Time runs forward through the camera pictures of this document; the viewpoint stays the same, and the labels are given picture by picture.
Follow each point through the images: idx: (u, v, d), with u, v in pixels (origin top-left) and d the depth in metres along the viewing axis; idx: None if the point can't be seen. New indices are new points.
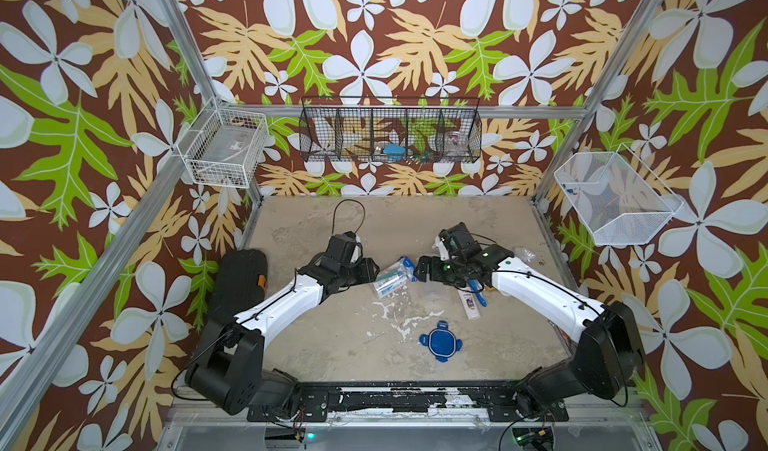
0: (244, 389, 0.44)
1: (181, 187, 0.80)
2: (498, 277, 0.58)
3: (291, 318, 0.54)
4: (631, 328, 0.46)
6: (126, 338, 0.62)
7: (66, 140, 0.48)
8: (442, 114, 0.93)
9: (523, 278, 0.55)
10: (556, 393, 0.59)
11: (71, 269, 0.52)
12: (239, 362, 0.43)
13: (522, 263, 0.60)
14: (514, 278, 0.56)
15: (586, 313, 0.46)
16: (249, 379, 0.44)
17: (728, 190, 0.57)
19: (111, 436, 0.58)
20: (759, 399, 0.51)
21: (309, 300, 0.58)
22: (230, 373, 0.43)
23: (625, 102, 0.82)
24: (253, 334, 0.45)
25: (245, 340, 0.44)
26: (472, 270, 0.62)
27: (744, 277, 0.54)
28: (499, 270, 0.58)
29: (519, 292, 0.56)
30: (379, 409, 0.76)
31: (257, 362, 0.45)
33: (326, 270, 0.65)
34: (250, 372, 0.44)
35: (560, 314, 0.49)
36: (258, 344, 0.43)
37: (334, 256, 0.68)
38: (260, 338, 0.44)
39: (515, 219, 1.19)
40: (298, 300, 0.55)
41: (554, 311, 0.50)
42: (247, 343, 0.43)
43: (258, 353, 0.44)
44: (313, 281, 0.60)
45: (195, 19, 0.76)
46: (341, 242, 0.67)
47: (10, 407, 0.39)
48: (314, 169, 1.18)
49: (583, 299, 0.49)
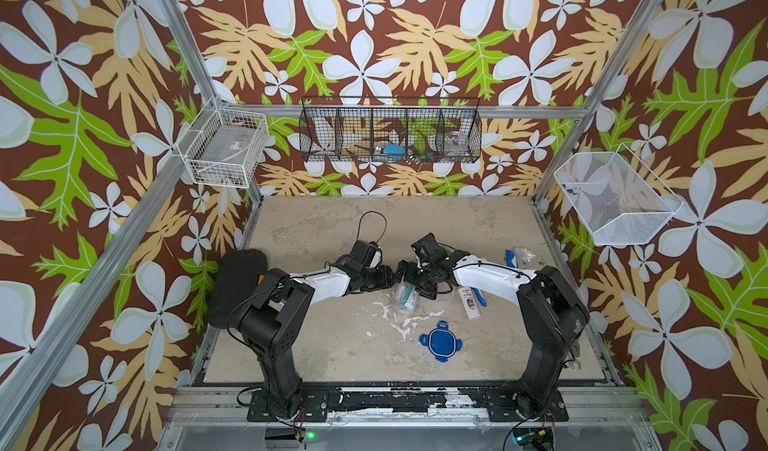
0: (288, 335, 0.50)
1: (181, 187, 0.80)
2: (458, 271, 0.67)
3: (324, 297, 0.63)
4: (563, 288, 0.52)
6: (127, 338, 0.62)
7: (66, 140, 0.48)
8: (442, 114, 0.93)
9: (476, 268, 0.63)
10: (544, 383, 0.61)
11: (71, 269, 0.52)
12: (291, 308, 0.50)
13: (475, 257, 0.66)
14: (468, 269, 0.64)
15: (522, 280, 0.54)
16: (293, 327, 0.50)
17: (728, 190, 0.57)
19: (111, 436, 0.58)
20: (758, 398, 0.51)
21: (339, 284, 0.67)
22: (282, 317, 0.50)
23: (625, 102, 0.82)
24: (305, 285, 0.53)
25: (297, 289, 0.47)
26: (436, 274, 0.72)
27: (744, 277, 0.54)
28: (456, 265, 0.67)
29: (476, 279, 0.63)
30: (379, 409, 0.76)
31: (304, 312, 0.52)
33: (350, 270, 0.71)
34: (297, 320, 0.51)
35: (504, 286, 0.56)
36: (309, 294, 0.51)
37: (357, 258, 0.77)
38: (311, 289, 0.52)
39: (515, 219, 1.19)
40: (334, 280, 0.64)
41: (497, 287, 0.58)
42: (299, 291, 0.51)
43: (307, 303, 0.51)
44: (343, 271, 0.69)
45: (195, 19, 0.76)
46: (365, 246, 0.76)
47: (10, 406, 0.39)
48: (314, 169, 1.18)
49: (519, 270, 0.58)
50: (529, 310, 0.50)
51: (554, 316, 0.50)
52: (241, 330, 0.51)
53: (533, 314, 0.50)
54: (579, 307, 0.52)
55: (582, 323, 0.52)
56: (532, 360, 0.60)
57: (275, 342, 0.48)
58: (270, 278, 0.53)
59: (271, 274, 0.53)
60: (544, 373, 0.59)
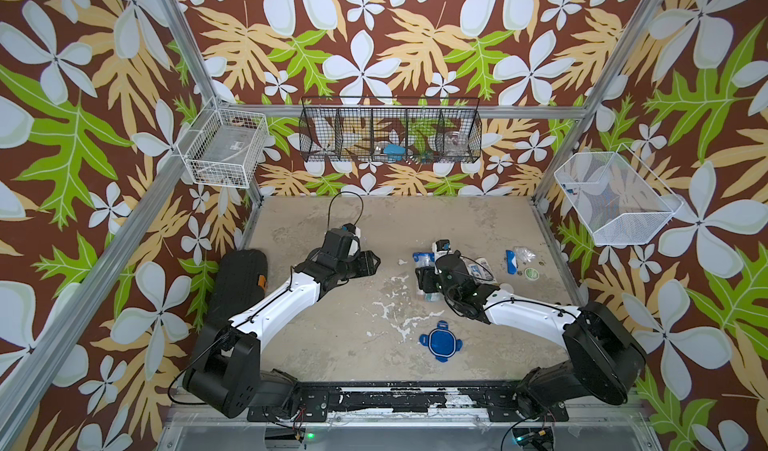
0: (240, 392, 0.43)
1: (181, 187, 0.80)
2: (490, 313, 0.62)
3: (289, 316, 0.54)
4: (615, 326, 0.47)
6: (127, 338, 0.62)
7: (66, 140, 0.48)
8: (442, 114, 0.93)
9: (509, 306, 0.58)
10: (554, 395, 0.60)
11: (71, 269, 0.52)
12: (236, 367, 0.43)
13: (507, 292, 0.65)
14: (501, 308, 0.60)
15: (565, 319, 0.49)
16: (247, 382, 0.44)
17: (728, 190, 0.57)
19: (111, 436, 0.58)
20: (758, 399, 0.51)
21: (307, 295, 0.57)
22: (228, 376, 0.43)
23: (625, 102, 0.82)
24: (249, 337, 0.44)
25: (240, 344, 0.43)
26: (465, 311, 0.67)
27: (744, 277, 0.54)
28: (487, 306, 0.62)
29: (510, 318, 0.59)
30: (379, 409, 0.76)
31: (253, 365, 0.44)
33: (323, 266, 0.64)
34: (248, 375, 0.44)
35: (543, 326, 0.52)
36: (255, 346, 0.43)
37: (330, 252, 0.67)
38: (256, 342, 0.44)
39: (515, 219, 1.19)
40: (296, 297, 0.55)
41: (533, 325, 0.54)
42: (242, 347, 0.43)
43: (255, 354, 0.43)
44: (309, 278, 0.60)
45: (195, 19, 0.76)
46: (337, 237, 0.65)
47: (10, 406, 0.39)
48: (314, 169, 1.18)
49: (561, 308, 0.52)
50: (580, 355, 0.45)
51: (608, 358, 0.46)
52: (191, 390, 0.45)
53: (584, 360, 0.45)
54: (634, 345, 0.47)
55: (640, 364, 0.46)
56: (549, 377, 0.58)
57: (228, 402, 0.43)
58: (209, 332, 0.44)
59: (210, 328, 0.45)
60: (561, 388, 0.56)
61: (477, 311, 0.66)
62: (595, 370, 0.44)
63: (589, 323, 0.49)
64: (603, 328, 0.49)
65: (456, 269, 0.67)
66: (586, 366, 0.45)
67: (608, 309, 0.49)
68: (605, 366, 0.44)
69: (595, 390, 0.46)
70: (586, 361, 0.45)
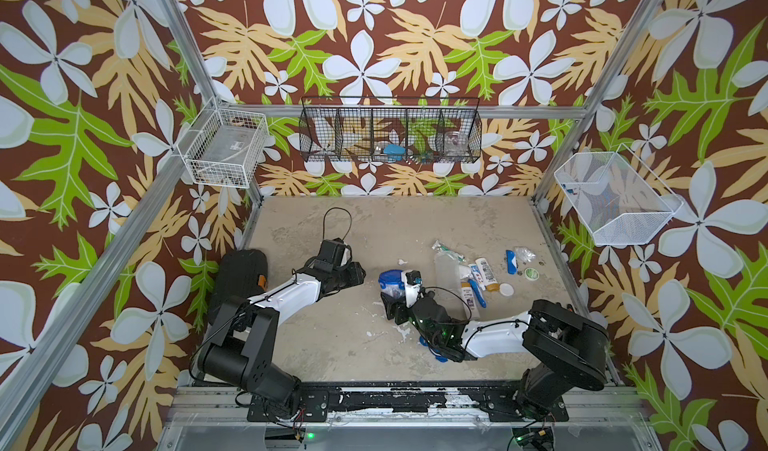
0: (259, 366, 0.46)
1: (181, 187, 0.80)
2: (470, 348, 0.64)
3: (296, 308, 0.58)
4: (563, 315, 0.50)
6: (127, 338, 0.62)
7: (66, 140, 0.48)
8: (442, 114, 0.93)
9: (478, 334, 0.61)
10: (552, 395, 0.59)
11: (71, 269, 0.52)
12: (256, 337, 0.46)
13: (474, 324, 0.64)
14: (475, 340, 0.61)
15: (522, 327, 0.51)
16: (265, 355, 0.47)
17: (728, 190, 0.57)
19: (111, 436, 0.58)
20: (759, 399, 0.51)
21: (309, 291, 0.62)
22: (248, 348, 0.46)
23: (625, 102, 0.82)
24: (268, 310, 0.48)
25: (260, 316, 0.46)
26: (451, 356, 0.68)
27: (744, 277, 0.54)
28: (464, 344, 0.64)
29: (488, 347, 0.60)
30: (379, 409, 0.76)
31: (271, 339, 0.47)
33: (320, 271, 0.69)
34: (266, 349, 0.47)
35: (510, 338, 0.53)
36: (274, 318, 0.47)
37: (327, 258, 0.73)
38: (275, 313, 0.48)
39: (515, 219, 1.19)
40: (302, 290, 0.59)
41: (506, 343, 0.55)
42: (262, 318, 0.47)
43: (274, 327, 0.47)
44: (311, 277, 0.65)
45: (195, 19, 0.76)
46: (333, 245, 0.73)
47: (10, 406, 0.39)
48: (314, 169, 1.18)
49: (516, 318, 0.54)
50: (546, 357, 0.47)
51: (570, 349, 0.47)
52: (207, 369, 0.46)
53: (552, 360, 0.47)
54: (589, 327, 0.49)
55: (601, 341, 0.48)
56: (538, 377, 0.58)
57: (247, 375, 0.44)
58: (227, 310, 0.48)
59: (228, 306, 0.48)
60: (553, 386, 0.57)
61: (462, 354, 0.67)
62: (564, 366, 0.46)
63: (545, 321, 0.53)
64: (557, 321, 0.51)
65: (436, 316, 0.64)
66: (557, 365, 0.47)
67: (553, 303, 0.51)
68: (570, 358, 0.46)
69: (576, 383, 0.48)
70: (554, 360, 0.46)
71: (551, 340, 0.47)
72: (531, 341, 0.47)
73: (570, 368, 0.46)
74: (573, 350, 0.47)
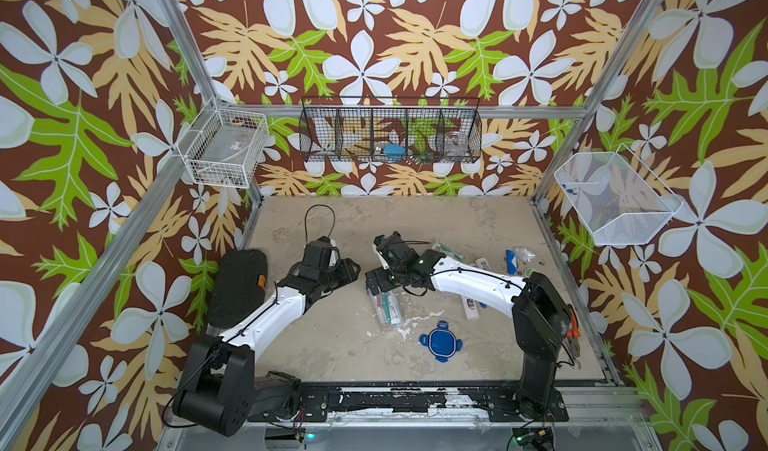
0: (238, 407, 0.43)
1: (181, 187, 0.80)
2: (437, 280, 0.62)
3: (277, 331, 0.54)
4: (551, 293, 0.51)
6: (126, 338, 0.62)
7: (66, 140, 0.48)
8: (442, 114, 0.93)
9: (457, 275, 0.59)
10: (541, 384, 0.60)
11: (71, 269, 0.52)
12: (231, 381, 0.42)
13: (453, 261, 0.62)
14: (446, 276, 0.60)
15: (512, 289, 0.51)
16: (244, 394, 0.44)
17: (728, 190, 0.57)
19: (111, 436, 0.58)
20: (759, 399, 0.51)
21: (293, 308, 0.58)
22: (222, 392, 0.42)
23: (625, 102, 0.82)
24: (241, 348, 0.44)
25: (233, 357, 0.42)
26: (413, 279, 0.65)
27: (744, 277, 0.54)
28: (435, 274, 0.61)
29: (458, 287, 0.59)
30: (379, 409, 0.76)
31: (248, 378, 0.44)
33: (305, 279, 0.65)
34: (243, 389, 0.43)
35: (492, 296, 0.53)
36: (249, 358, 0.43)
37: (312, 264, 0.68)
38: (250, 352, 0.44)
39: (515, 219, 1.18)
40: (284, 310, 0.55)
41: (480, 291, 0.55)
42: (236, 360, 0.43)
43: (249, 367, 0.43)
44: (294, 291, 0.60)
45: (195, 19, 0.76)
46: (317, 249, 0.67)
47: (10, 407, 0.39)
48: (314, 169, 1.18)
49: (508, 278, 0.54)
50: (524, 323, 0.48)
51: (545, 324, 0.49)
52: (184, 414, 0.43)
53: (528, 328, 0.48)
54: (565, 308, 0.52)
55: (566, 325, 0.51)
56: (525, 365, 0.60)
57: (225, 419, 0.42)
58: (199, 350, 0.44)
59: (199, 346, 0.44)
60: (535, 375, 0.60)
61: (422, 277, 0.65)
62: (535, 335, 0.48)
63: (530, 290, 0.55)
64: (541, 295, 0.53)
65: (398, 249, 0.69)
66: (527, 333, 0.49)
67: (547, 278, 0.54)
68: (543, 331, 0.49)
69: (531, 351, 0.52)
70: (529, 328, 0.48)
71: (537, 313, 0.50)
72: (520, 307, 0.48)
73: (538, 337, 0.48)
74: (544, 321, 0.51)
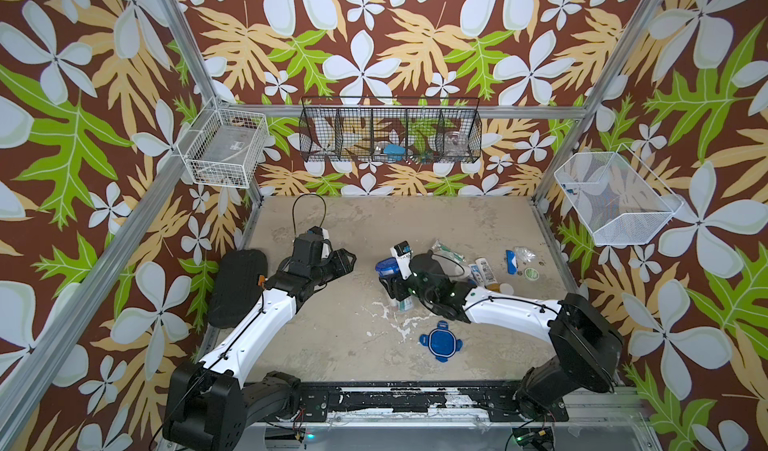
0: (231, 430, 0.42)
1: (181, 187, 0.80)
2: (471, 313, 0.61)
3: (265, 340, 0.50)
4: (593, 315, 0.48)
6: (127, 338, 0.62)
7: (66, 140, 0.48)
8: (442, 114, 0.93)
9: (489, 304, 0.58)
10: (550, 395, 0.60)
11: (71, 269, 0.52)
12: (216, 409, 0.40)
13: (484, 289, 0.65)
14: (481, 308, 0.59)
15: (547, 315, 0.49)
16: (235, 416, 0.42)
17: (728, 190, 0.57)
19: (111, 436, 0.58)
20: (759, 399, 0.51)
21: (281, 316, 0.54)
22: (209, 421, 0.41)
23: (625, 102, 0.82)
24: (225, 376, 0.42)
25: (216, 385, 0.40)
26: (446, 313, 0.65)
27: (744, 277, 0.54)
28: (467, 306, 0.61)
29: (493, 317, 0.58)
30: (379, 409, 0.76)
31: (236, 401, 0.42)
33: (296, 276, 0.61)
34: (233, 413, 0.42)
35: (528, 322, 0.51)
36: (234, 385, 0.41)
37: (302, 260, 0.63)
38: (234, 380, 0.41)
39: (516, 219, 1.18)
40: (270, 320, 0.51)
41: (518, 323, 0.53)
42: (219, 389, 0.40)
43: (236, 392, 0.41)
44: (283, 295, 0.56)
45: (195, 19, 0.76)
46: (307, 244, 0.62)
47: (10, 407, 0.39)
48: (314, 169, 1.18)
49: (542, 303, 0.52)
50: (565, 350, 0.46)
51: (592, 351, 0.46)
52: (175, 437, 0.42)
53: (569, 355, 0.46)
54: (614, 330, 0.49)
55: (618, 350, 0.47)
56: (541, 375, 0.59)
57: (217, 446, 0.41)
58: (180, 378, 0.41)
59: (180, 375, 0.41)
60: (553, 385, 0.57)
61: (456, 311, 0.64)
62: (580, 363, 0.45)
63: (569, 314, 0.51)
64: (582, 318, 0.50)
65: (430, 268, 0.64)
66: (571, 361, 0.46)
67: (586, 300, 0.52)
68: (589, 358, 0.45)
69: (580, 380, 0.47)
70: (571, 356, 0.45)
71: (575, 337, 0.46)
72: (557, 331, 0.45)
73: (584, 366, 0.45)
74: (591, 352, 0.45)
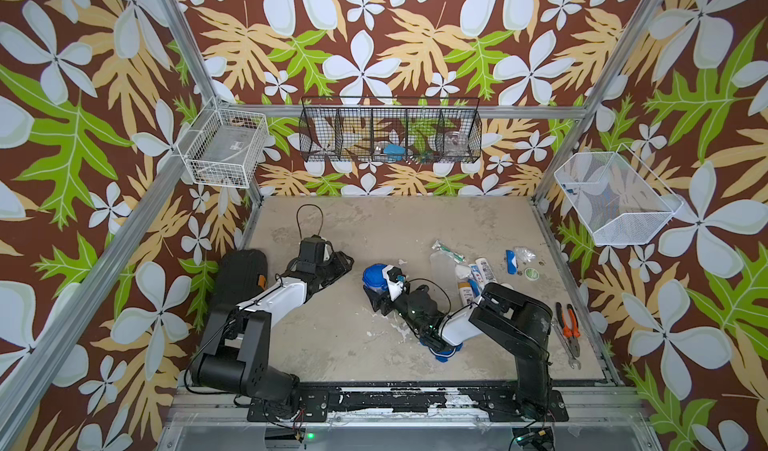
0: (256, 369, 0.45)
1: (181, 187, 0.80)
2: (443, 335, 0.70)
3: (284, 310, 0.58)
4: (507, 295, 0.56)
6: (126, 339, 0.62)
7: (66, 140, 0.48)
8: (442, 114, 0.93)
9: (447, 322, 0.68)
10: (537, 384, 0.61)
11: (71, 269, 0.52)
12: (251, 341, 0.46)
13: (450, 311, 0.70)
14: (446, 328, 0.68)
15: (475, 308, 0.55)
16: (261, 357, 0.46)
17: (728, 190, 0.57)
19: (111, 436, 0.58)
20: (759, 399, 0.51)
21: (297, 292, 0.62)
22: (243, 354, 0.45)
23: (625, 102, 0.82)
24: (260, 313, 0.48)
25: (252, 319, 0.47)
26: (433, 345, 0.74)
27: (744, 277, 0.54)
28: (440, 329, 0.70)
29: (459, 334, 0.67)
30: (379, 409, 0.76)
31: (264, 343, 0.47)
33: (303, 273, 0.69)
34: (261, 353, 0.46)
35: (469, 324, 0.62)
36: (266, 320, 0.47)
37: (307, 259, 0.73)
38: (267, 316, 0.47)
39: (515, 219, 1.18)
40: (290, 292, 0.60)
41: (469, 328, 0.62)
42: (255, 321, 0.47)
43: (266, 330, 0.47)
44: (297, 279, 0.65)
45: (195, 19, 0.76)
46: (311, 246, 0.72)
47: (9, 407, 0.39)
48: (314, 169, 1.18)
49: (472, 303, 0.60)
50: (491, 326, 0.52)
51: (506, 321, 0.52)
52: (202, 381, 0.45)
53: (496, 330, 0.52)
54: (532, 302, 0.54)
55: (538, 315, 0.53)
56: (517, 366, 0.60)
57: (245, 381, 0.44)
58: (217, 317, 0.47)
59: (216, 314, 0.47)
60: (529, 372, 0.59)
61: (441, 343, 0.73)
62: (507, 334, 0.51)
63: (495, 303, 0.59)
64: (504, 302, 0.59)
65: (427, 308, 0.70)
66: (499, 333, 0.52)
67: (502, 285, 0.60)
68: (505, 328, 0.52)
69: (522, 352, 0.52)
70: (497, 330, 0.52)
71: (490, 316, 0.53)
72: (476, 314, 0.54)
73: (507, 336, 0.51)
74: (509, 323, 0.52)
